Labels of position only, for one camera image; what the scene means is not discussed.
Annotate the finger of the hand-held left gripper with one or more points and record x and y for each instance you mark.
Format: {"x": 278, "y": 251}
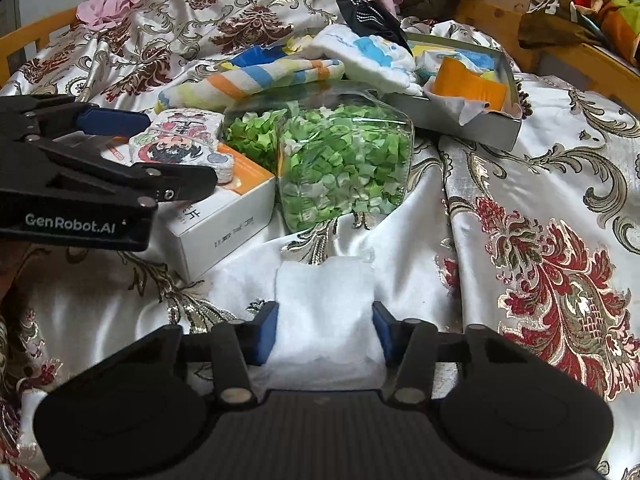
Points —
{"x": 165, "y": 182}
{"x": 110, "y": 120}

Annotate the blue and yellow cloth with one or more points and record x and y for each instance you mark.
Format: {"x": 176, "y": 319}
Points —
{"x": 475, "y": 60}

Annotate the black cloth with white stitching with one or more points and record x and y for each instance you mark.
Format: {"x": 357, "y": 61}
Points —
{"x": 370, "y": 17}

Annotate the floral satin blanket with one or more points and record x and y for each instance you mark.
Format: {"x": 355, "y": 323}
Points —
{"x": 500, "y": 260}

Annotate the striped pastel towel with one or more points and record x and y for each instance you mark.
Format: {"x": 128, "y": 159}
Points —
{"x": 240, "y": 85}

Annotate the white fluffy towel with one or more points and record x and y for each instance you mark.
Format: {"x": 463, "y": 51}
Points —
{"x": 325, "y": 310}

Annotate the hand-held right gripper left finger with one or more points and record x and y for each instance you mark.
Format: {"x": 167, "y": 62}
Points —
{"x": 262, "y": 335}

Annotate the orange cloth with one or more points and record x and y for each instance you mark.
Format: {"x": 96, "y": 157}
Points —
{"x": 470, "y": 82}

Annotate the wooden bed frame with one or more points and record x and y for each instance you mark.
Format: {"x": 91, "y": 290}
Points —
{"x": 590, "y": 70}

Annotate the clear jar of green paper stars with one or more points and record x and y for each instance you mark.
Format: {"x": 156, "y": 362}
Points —
{"x": 340, "y": 160}

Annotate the brown cloth with white print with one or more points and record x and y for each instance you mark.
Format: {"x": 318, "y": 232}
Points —
{"x": 550, "y": 25}

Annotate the grey shallow cardboard box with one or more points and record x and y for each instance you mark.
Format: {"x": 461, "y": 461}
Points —
{"x": 475, "y": 127}

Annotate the cartoon print pouch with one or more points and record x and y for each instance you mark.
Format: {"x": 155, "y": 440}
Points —
{"x": 175, "y": 140}

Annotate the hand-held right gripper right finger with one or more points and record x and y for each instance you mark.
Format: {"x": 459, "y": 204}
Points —
{"x": 385, "y": 335}

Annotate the white and orange carton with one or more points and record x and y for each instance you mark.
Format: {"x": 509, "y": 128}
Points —
{"x": 225, "y": 220}

